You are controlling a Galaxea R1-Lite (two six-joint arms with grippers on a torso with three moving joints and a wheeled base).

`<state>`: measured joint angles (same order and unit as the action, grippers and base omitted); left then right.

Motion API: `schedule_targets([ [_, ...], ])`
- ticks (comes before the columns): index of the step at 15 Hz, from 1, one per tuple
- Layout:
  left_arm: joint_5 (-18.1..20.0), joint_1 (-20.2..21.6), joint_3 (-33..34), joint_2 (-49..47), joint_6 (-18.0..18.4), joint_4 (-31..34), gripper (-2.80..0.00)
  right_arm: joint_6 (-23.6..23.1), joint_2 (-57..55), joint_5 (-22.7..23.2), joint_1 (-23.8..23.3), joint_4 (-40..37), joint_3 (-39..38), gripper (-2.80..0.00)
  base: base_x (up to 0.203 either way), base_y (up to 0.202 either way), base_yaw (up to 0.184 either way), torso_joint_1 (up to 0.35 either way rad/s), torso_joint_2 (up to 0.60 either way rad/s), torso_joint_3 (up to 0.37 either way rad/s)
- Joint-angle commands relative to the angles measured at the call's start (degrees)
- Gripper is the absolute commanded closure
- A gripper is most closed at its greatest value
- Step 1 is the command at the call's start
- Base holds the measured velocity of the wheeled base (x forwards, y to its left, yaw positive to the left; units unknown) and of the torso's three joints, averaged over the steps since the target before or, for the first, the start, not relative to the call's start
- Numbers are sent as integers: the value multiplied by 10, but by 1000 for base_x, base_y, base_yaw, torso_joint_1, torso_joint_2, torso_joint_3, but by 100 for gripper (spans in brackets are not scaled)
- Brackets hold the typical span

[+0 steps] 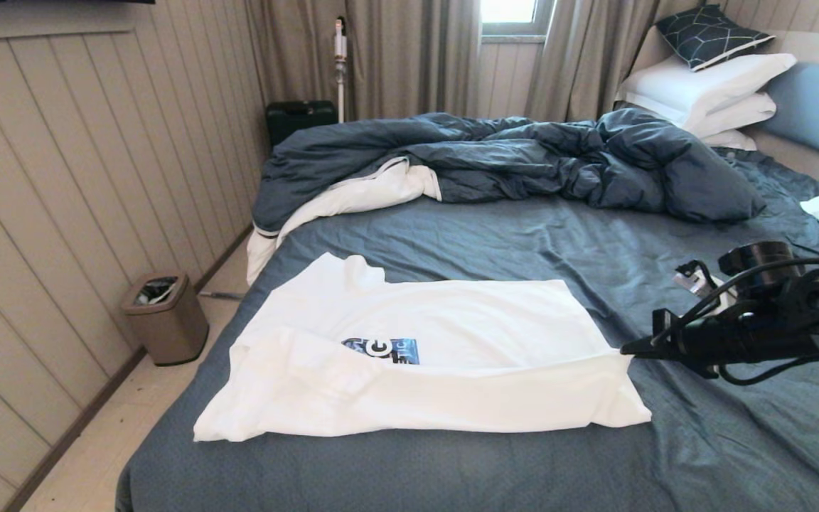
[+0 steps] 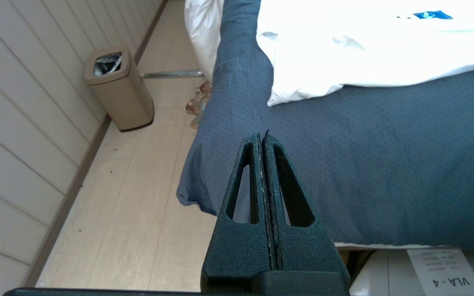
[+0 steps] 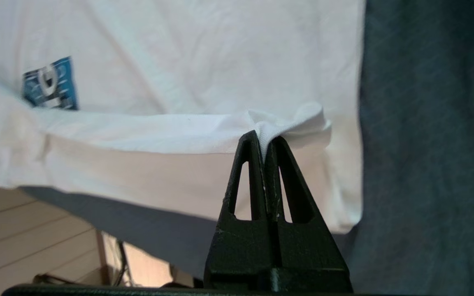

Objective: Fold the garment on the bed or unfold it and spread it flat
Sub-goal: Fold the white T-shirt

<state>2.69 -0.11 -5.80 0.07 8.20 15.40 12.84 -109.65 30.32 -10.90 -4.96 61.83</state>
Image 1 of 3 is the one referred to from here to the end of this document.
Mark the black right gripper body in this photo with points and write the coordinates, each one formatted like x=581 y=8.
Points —
x=751 y=345

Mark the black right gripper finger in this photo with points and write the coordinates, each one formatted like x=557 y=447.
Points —
x=655 y=344
x=655 y=354

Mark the white t-shirt blue print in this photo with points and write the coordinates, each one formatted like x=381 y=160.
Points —
x=466 y=313

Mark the blue bed with headboard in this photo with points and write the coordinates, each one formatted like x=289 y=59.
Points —
x=559 y=249

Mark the dark blue crumpled duvet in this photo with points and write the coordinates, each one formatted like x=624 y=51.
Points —
x=523 y=160

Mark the beige curtain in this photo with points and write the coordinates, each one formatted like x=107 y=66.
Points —
x=587 y=64
x=395 y=57

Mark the dark patterned pillow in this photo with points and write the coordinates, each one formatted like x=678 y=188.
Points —
x=710 y=35

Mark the window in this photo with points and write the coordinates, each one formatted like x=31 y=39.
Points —
x=512 y=12

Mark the white stick vacuum cleaner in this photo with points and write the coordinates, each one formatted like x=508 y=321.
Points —
x=340 y=73

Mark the black suitcase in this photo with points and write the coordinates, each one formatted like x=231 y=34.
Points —
x=301 y=119

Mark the brown trash bin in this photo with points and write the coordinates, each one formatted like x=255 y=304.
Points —
x=166 y=326

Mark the beige bed headboard frame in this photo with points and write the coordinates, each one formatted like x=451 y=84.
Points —
x=807 y=162

